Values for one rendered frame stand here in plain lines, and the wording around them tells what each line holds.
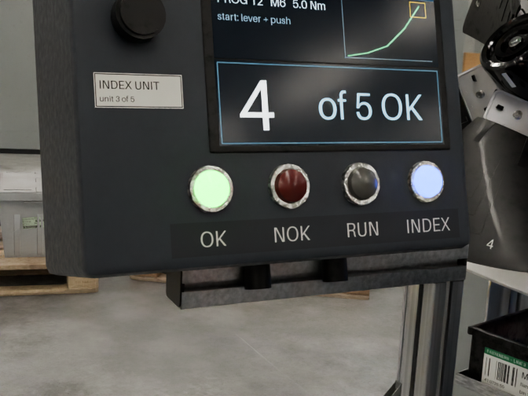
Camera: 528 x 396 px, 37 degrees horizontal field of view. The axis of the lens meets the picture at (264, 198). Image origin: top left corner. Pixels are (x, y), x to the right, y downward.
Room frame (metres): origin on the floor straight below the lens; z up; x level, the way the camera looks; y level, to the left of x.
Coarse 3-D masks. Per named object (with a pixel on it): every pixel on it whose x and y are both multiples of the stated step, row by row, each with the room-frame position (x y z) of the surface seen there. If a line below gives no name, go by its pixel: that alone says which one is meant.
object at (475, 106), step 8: (480, 64) 1.30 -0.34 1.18; (464, 72) 1.32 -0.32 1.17; (472, 72) 1.31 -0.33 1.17; (480, 72) 1.30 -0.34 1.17; (464, 80) 1.32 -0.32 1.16; (472, 80) 1.31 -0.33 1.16; (480, 80) 1.30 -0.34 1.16; (488, 80) 1.30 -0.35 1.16; (464, 88) 1.32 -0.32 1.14; (472, 88) 1.31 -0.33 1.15; (480, 88) 1.30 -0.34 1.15; (488, 88) 1.30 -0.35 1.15; (496, 88) 1.29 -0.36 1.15; (464, 96) 1.32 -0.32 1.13; (472, 96) 1.31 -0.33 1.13; (488, 96) 1.30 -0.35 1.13; (472, 104) 1.31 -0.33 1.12; (480, 104) 1.30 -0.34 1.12; (472, 112) 1.31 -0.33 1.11; (480, 112) 1.30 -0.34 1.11; (472, 120) 1.31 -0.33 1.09
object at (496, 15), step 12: (492, 0) 1.48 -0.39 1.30; (504, 0) 1.41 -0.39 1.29; (516, 0) 1.36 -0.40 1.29; (468, 12) 1.59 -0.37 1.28; (480, 12) 1.53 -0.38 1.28; (492, 12) 1.47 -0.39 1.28; (504, 12) 1.41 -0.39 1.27; (516, 12) 1.35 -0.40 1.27; (468, 24) 1.57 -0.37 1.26; (480, 24) 1.52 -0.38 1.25; (492, 24) 1.47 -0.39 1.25; (480, 36) 1.52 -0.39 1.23
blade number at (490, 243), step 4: (488, 236) 1.06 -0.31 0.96; (492, 236) 1.06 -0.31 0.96; (496, 236) 1.06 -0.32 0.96; (484, 240) 1.06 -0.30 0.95; (488, 240) 1.06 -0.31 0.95; (492, 240) 1.06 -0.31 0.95; (496, 240) 1.06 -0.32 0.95; (484, 244) 1.06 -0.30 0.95; (488, 244) 1.05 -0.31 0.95; (492, 244) 1.05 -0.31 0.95; (496, 244) 1.05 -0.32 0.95; (480, 248) 1.05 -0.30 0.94; (484, 248) 1.05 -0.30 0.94; (488, 248) 1.05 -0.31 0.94; (492, 248) 1.05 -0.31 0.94; (496, 248) 1.05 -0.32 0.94; (492, 252) 1.04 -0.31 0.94
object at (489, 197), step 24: (480, 120) 1.19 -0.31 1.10; (480, 144) 1.16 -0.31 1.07; (504, 144) 1.16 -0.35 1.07; (480, 168) 1.13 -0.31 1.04; (504, 168) 1.13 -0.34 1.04; (480, 192) 1.11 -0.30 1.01; (504, 192) 1.11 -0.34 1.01; (480, 216) 1.09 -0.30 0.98; (504, 216) 1.08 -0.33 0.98; (480, 240) 1.06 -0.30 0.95; (504, 240) 1.06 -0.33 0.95; (480, 264) 1.04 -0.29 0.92; (504, 264) 1.03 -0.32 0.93
